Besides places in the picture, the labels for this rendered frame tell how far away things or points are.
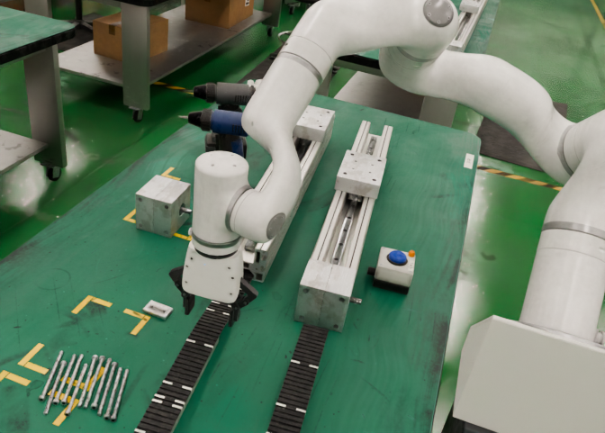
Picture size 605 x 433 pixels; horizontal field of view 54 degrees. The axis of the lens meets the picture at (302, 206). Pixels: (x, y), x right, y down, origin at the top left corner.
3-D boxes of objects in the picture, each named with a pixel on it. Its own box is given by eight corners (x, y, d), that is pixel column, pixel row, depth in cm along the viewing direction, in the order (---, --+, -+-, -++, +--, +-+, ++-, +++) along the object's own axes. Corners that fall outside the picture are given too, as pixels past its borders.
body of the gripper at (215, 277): (179, 244, 99) (177, 295, 104) (238, 258, 97) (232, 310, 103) (196, 221, 105) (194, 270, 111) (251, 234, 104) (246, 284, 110)
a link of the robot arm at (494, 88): (633, 187, 103) (577, 203, 119) (656, 130, 106) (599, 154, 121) (383, 42, 101) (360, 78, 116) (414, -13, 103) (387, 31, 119)
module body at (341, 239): (348, 304, 126) (356, 273, 122) (303, 293, 128) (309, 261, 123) (387, 150, 194) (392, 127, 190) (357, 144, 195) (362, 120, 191)
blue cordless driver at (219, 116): (248, 196, 158) (256, 121, 147) (173, 188, 157) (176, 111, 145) (250, 183, 164) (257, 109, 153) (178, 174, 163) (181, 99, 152)
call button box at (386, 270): (407, 295, 132) (413, 273, 128) (364, 284, 133) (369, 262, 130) (410, 275, 139) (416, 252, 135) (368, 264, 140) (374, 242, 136)
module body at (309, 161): (263, 283, 129) (267, 251, 124) (219, 271, 130) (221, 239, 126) (330, 138, 196) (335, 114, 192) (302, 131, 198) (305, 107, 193)
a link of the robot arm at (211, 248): (181, 235, 97) (181, 250, 99) (232, 248, 96) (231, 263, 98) (200, 210, 104) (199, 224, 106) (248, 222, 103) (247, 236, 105)
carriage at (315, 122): (320, 151, 174) (324, 130, 170) (284, 143, 175) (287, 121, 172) (331, 130, 187) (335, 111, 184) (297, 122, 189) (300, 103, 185)
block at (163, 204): (180, 240, 137) (181, 206, 132) (135, 228, 139) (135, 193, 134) (198, 220, 146) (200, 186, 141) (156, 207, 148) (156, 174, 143)
